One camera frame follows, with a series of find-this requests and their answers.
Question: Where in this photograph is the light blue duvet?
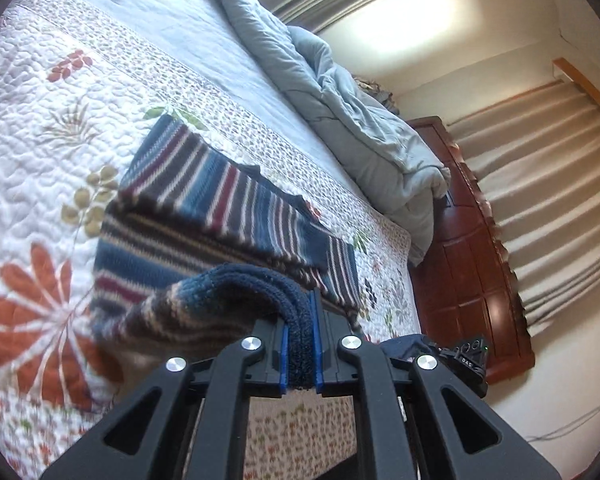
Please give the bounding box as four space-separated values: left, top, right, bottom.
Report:
180 0 453 268

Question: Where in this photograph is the wooden curtain rail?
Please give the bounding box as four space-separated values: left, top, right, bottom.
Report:
552 57 600 136

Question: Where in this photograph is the white floral quilt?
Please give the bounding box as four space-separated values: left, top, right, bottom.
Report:
0 0 421 480

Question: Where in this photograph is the dark wooden headboard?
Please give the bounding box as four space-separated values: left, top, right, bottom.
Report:
407 115 537 386

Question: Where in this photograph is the thin floor cable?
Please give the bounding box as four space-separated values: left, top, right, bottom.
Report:
525 400 600 442

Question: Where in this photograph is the patterned pillow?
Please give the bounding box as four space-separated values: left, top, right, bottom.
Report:
352 75 401 117

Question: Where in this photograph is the beige pleated curtain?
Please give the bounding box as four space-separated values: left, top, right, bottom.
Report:
447 57 600 332

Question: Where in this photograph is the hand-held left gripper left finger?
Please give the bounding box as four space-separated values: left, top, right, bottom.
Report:
40 317 288 480

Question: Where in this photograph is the blue striped knit sweater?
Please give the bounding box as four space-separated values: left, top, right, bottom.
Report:
87 112 433 392

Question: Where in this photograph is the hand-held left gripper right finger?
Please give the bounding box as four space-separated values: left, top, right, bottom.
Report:
310 290 563 480

